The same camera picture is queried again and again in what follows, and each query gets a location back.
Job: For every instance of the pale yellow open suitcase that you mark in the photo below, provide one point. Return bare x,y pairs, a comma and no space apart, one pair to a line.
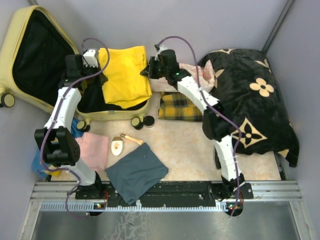
32,61

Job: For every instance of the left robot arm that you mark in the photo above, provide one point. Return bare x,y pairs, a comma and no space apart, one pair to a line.
59,151

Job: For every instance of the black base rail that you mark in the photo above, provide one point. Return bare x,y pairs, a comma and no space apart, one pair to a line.
165,194

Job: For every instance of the black floral blanket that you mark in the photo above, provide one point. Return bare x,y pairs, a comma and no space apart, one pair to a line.
244,83

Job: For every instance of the white oval brush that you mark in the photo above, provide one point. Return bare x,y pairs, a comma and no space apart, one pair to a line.
117,146

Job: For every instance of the pink towel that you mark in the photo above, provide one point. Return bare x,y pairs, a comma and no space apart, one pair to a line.
94,150

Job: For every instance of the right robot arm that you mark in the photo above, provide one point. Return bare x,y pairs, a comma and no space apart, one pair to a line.
215,124

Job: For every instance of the yellow plaid shirt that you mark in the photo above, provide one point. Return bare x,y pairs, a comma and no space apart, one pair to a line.
176,106

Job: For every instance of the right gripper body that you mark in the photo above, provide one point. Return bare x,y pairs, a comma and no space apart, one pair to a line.
156,71

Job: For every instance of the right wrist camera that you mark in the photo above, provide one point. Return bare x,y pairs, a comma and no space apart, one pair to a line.
159,48

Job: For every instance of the black round jar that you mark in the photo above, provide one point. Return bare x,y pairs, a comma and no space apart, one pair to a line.
149,121

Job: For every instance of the grey-blue t-shirt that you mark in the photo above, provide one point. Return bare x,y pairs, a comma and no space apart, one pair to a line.
135,173

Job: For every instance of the yellow garment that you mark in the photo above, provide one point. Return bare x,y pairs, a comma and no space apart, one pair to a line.
125,87

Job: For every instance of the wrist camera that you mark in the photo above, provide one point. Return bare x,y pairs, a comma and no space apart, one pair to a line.
159,48
90,58

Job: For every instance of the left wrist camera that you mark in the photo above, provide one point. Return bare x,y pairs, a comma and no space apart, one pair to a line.
90,58

